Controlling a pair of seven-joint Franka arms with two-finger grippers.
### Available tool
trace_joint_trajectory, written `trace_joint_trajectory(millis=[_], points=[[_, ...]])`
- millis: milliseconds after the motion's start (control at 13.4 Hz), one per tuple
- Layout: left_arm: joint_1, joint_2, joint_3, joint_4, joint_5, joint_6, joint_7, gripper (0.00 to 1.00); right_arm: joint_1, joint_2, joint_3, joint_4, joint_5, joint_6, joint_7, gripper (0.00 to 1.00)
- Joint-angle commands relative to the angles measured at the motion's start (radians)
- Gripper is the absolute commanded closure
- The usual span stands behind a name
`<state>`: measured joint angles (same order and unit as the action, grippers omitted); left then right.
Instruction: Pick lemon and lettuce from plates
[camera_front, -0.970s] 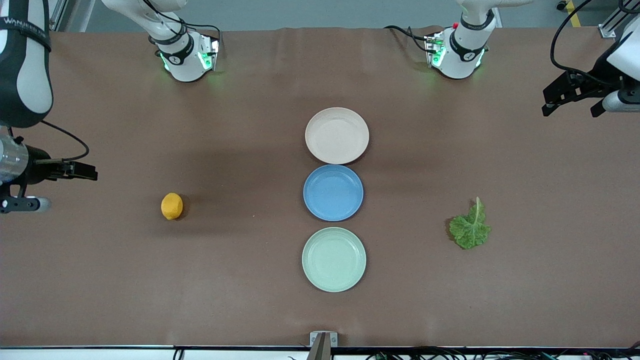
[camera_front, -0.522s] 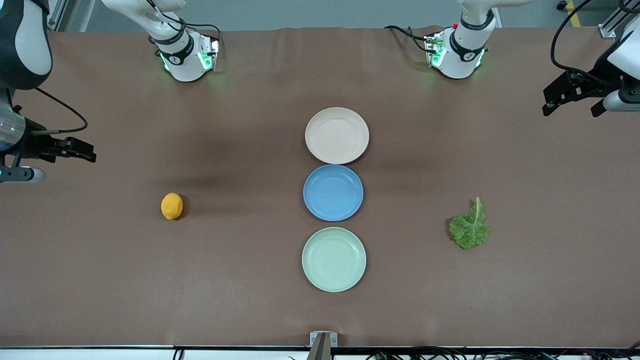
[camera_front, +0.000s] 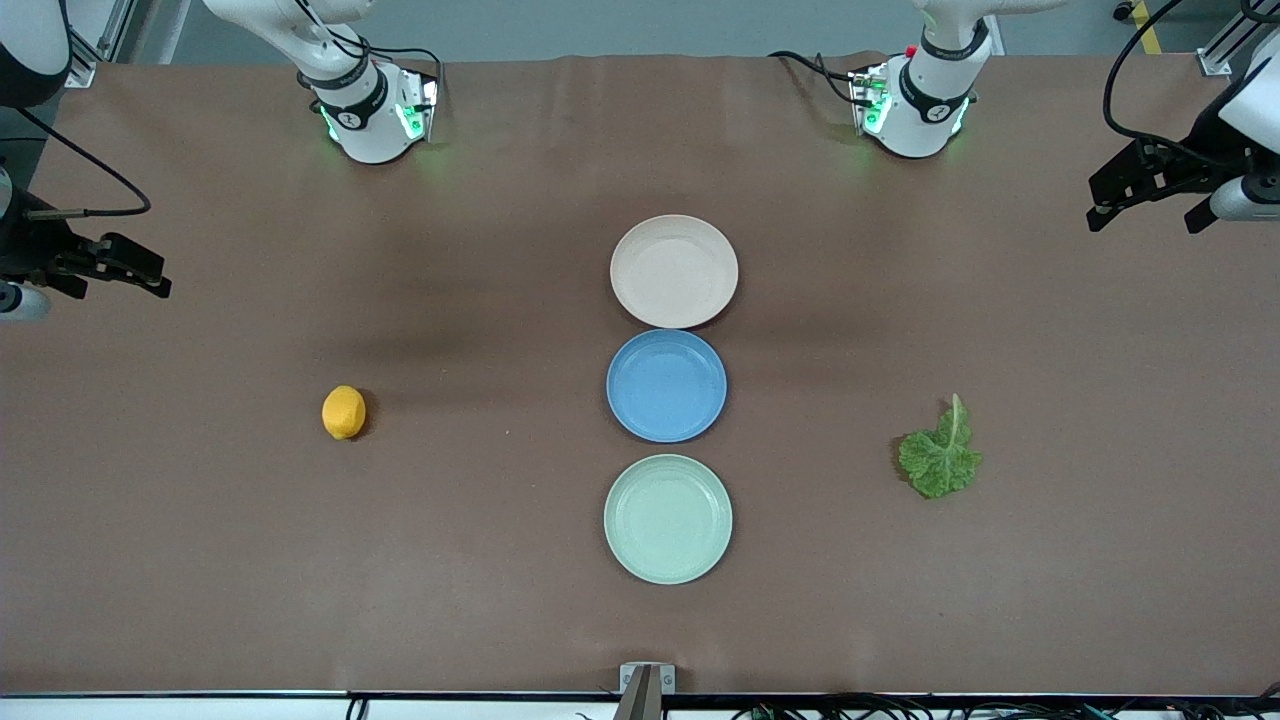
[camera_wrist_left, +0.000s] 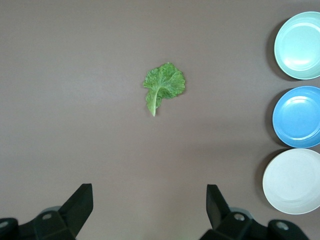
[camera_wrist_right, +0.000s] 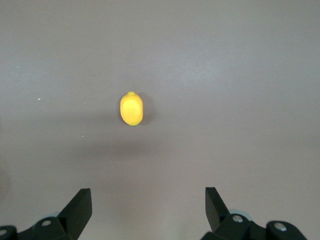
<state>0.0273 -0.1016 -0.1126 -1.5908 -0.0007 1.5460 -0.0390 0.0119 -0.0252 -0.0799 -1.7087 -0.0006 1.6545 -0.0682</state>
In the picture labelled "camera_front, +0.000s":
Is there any pale green round plate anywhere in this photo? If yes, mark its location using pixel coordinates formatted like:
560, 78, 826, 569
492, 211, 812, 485
603, 454, 734, 586

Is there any yellow lemon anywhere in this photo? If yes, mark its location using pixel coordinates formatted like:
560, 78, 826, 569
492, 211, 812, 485
321, 385, 368, 441

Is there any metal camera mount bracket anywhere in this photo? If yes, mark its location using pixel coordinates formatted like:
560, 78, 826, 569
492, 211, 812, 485
619, 662, 677, 720

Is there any aluminium frame profile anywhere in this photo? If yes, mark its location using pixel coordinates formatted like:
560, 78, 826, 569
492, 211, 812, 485
60, 0, 136, 89

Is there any black arm base cable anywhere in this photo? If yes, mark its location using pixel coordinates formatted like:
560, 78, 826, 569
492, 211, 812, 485
768, 48, 863, 106
300, 0, 446, 91

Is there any brown table cover sheet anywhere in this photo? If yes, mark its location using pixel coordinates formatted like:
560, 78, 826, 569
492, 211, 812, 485
0, 52, 1280, 698

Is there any blue round plate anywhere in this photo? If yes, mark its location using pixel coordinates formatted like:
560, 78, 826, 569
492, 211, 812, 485
606, 329, 729, 444

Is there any green lettuce leaf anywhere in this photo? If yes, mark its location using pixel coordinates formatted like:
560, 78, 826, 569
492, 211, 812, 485
897, 393, 984, 500

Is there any black right arm base cable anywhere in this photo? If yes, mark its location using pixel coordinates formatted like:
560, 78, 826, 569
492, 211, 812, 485
300, 0, 446, 91

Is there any black left arm base cable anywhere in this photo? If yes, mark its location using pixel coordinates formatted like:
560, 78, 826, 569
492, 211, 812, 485
768, 48, 863, 106

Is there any beige round plate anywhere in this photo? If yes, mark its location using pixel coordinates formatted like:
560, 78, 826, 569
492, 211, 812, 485
610, 214, 740, 330

